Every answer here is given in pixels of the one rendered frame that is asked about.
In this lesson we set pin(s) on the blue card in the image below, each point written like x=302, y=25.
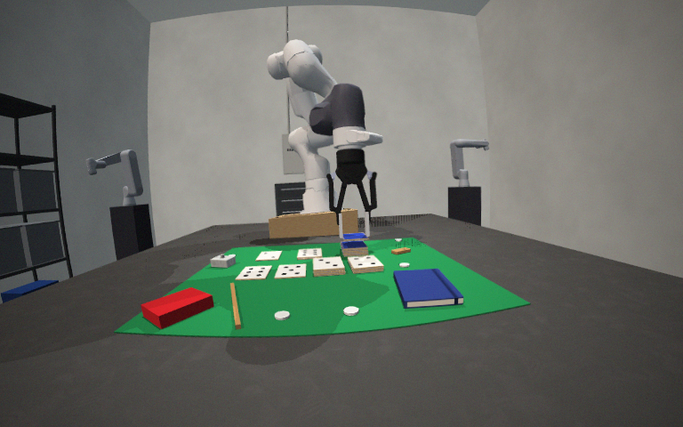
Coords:
x=354, y=236
x=347, y=245

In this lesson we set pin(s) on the red rectangular block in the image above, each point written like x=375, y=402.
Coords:
x=173, y=308

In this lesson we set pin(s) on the white playing card with black pips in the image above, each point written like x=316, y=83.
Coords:
x=309, y=253
x=364, y=262
x=328, y=263
x=269, y=256
x=291, y=271
x=254, y=273

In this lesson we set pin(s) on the blue notebook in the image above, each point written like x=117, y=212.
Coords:
x=426, y=288

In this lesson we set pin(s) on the green felt card mat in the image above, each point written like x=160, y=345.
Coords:
x=316, y=304

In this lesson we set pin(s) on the tan wooden stick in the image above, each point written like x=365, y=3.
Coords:
x=235, y=309

